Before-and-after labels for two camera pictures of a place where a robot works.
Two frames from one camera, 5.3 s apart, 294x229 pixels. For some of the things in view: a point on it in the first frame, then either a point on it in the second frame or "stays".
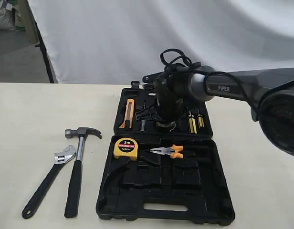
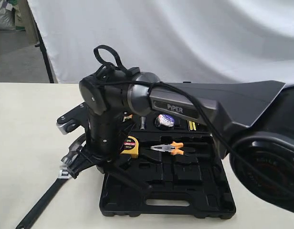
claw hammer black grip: (72, 205) to (126, 171)
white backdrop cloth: (118, 41) stays
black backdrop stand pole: (41, 44) stays
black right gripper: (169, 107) to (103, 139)
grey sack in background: (4, 17) stays
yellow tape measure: (126, 147) stays
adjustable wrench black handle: (60, 158) to (64, 174)
